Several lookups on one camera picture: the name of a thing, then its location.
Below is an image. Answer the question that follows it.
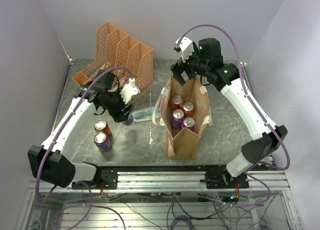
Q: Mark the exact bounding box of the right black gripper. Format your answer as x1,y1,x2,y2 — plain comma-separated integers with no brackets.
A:
170,44,210,86

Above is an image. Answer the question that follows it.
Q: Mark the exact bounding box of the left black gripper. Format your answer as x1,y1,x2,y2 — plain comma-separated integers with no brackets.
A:
100,86,135,123

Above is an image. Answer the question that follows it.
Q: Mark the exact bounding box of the purple fanta can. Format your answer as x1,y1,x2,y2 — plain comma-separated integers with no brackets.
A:
93,132,112,153
180,117,196,131
122,115,134,126
171,109,185,129

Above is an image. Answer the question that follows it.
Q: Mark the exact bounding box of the red cola can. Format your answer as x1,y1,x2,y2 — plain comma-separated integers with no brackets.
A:
94,120,112,137
181,102,195,118
170,95,184,112

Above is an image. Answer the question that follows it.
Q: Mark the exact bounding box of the burlap canvas tote bag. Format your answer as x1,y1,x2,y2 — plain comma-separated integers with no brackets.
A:
152,76,212,160

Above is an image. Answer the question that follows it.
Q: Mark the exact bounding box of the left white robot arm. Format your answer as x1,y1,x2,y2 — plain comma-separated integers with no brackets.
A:
27,69,140,189

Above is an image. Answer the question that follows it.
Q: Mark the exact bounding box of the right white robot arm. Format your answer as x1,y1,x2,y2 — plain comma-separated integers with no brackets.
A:
170,37,288,188

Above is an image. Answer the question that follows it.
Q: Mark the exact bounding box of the blue correction tape package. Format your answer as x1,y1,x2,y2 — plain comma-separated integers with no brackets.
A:
132,106,155,123

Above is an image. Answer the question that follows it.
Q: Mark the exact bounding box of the orange plastic file organizer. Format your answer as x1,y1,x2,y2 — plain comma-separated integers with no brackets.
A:
72,22,154,93

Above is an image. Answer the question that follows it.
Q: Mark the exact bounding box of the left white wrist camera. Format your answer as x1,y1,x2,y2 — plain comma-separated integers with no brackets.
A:
120,77,141,105

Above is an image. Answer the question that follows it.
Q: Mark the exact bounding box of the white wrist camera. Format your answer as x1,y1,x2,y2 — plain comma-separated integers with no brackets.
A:
174,37,195,63
120,77,141,105

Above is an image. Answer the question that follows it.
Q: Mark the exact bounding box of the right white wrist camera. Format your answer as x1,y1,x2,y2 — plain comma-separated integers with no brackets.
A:
174,37,195,63

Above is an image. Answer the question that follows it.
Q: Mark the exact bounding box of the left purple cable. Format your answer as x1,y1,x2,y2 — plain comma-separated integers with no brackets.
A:
34,66,135,230

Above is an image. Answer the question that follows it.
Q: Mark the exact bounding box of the purple cable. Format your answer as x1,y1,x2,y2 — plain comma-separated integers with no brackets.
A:
178,24,291,208
34,66,135,230

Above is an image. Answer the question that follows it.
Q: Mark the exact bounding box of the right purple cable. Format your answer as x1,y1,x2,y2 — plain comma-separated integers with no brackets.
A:
178,24,291,208

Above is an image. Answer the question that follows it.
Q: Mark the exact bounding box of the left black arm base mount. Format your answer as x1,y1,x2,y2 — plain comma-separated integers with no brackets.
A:
71,168,118,190

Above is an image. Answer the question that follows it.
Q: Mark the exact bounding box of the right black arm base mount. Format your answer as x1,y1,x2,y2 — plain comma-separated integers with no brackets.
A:
200,171,249,189

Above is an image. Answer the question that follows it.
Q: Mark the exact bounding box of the aluminium frame rail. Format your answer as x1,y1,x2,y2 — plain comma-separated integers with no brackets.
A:
27,169,291,193

